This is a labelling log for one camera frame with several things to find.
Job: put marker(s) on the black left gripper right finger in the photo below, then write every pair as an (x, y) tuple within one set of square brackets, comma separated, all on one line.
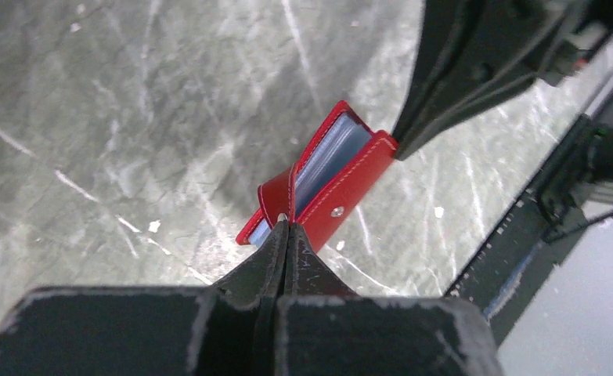
[(355, 335)]

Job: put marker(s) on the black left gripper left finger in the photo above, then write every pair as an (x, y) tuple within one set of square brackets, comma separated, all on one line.
[(151, 330)]

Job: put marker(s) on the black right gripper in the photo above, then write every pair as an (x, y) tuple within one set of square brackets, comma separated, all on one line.
[(474, 55)]

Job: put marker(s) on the red leather card holder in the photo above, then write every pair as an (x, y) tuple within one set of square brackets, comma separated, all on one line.
[(337, 168)]

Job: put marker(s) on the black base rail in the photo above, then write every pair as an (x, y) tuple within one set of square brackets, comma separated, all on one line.
[(543, 225)]

